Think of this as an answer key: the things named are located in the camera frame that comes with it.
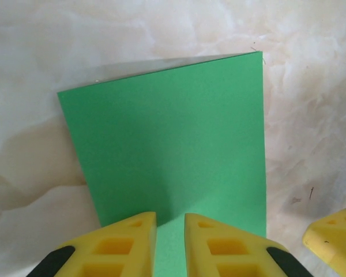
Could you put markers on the green cloth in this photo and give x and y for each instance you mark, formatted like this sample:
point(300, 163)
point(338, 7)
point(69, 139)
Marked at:
point(167, 138)

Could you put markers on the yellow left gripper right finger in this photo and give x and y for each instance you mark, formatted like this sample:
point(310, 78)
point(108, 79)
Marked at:
point(196, 236)

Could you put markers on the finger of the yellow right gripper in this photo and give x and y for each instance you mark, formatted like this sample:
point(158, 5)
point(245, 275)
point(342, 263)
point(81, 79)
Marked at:
point(328, 239)

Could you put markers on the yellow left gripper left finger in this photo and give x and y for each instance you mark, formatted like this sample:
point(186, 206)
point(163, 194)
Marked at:
point(144, 231)

